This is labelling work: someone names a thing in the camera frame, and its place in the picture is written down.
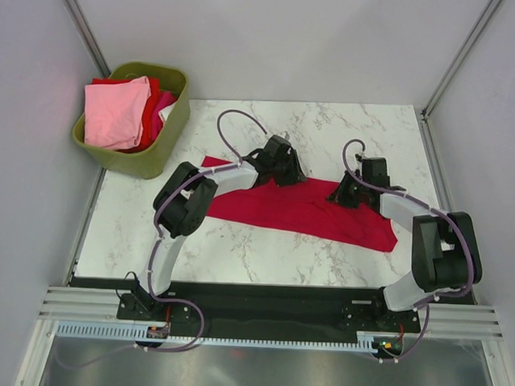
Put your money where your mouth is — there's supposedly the light pink folded shirt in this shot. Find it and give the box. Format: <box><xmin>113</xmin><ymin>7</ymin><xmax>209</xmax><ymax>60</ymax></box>
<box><xmin>81</xmin><ymin>73</ymin><xmax>153</xmax><ymax>152</ymax></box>

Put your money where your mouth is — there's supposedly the white cloth in basket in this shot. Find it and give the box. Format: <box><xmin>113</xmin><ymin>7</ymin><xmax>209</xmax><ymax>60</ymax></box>
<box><xmin>158</xmin><ymin>103</ymin><xmax>176</xmax><ymax>123</ymax></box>

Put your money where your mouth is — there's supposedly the right aluminium frame post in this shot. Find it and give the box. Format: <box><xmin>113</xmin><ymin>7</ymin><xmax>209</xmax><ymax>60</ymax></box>
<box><xmin>419</xmin><ymin>0</ymin><xmax>506</xmax><ymax>121</ymax></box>

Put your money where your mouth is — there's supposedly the magenta shirt in basket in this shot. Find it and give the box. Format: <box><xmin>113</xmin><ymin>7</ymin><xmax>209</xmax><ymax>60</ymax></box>
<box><xmin>154</xmin><ymin>91</ymin><xmax>177</xmax><ymax>123</ymax></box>

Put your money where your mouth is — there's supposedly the olive green basket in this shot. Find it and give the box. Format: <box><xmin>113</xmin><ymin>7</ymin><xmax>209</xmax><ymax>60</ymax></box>
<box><xmin>71</xmin><ymin>61</ymin><xmax>190</xmax><ymax>179</ymax></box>

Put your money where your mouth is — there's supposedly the aluminium extrusion rail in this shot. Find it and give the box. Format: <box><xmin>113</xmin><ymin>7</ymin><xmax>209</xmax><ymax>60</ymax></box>
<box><xmin>39</xmin><ymin>286</ymin><xmax>120</xmax><ymax>322</ymax></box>

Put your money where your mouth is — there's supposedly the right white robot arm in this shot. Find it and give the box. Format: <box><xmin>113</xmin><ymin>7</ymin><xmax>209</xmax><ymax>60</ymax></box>
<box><xmin>327</xmin><ymin>155</ymin><xmax>483</xmax><ymax>330</ymax></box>

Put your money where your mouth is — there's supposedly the left aluminium frame post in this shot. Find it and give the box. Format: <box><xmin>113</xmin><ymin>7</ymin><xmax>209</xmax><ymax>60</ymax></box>
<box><xmin>62</xmin><ymin>0</ymin><xmax>111</xmax><ymax>77</ymax></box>

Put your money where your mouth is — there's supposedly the crimson red t shirt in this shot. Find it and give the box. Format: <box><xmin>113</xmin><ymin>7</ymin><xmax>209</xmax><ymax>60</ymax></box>
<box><xmin>207</xmin><ymin>178</ymin><xmax>397</xmax><ymax>253</ymax></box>

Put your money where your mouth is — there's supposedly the white slotted cable duct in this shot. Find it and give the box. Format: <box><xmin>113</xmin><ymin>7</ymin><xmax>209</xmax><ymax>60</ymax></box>
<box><xmin>56</xmin><ymin>321</ymin><xmax>392</xmax><ymax>354</ymax></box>

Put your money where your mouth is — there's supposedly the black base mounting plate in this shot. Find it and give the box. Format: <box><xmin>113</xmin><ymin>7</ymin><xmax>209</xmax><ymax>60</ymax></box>
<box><xmin>114</xmin><ymin>276</ymin><xmax>421</xmax><ymax>348</ymax></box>

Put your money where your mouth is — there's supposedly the red folded shirt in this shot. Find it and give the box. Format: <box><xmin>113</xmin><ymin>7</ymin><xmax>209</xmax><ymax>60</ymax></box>
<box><xmin>87</xmin><ymin>73</ymin><xmax>165</xmax><ymax>155</ymax></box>

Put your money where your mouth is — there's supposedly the aluminium frame post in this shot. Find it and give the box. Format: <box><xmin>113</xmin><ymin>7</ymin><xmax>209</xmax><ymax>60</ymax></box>
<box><xmin>419</xmin><ymin>0</ymin><xmax>506</xmax><ymax>121</ymax></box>
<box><xmin>62</xmin><ymin>0</ymin><xmax>111</xmax><ymax>77</ymax></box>

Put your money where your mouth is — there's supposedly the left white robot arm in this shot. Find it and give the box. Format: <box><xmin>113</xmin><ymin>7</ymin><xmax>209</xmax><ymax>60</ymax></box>
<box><xmin>117</xmin><ymin>135</ymin><xmax>306</xmax><ymax>320</ymax></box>

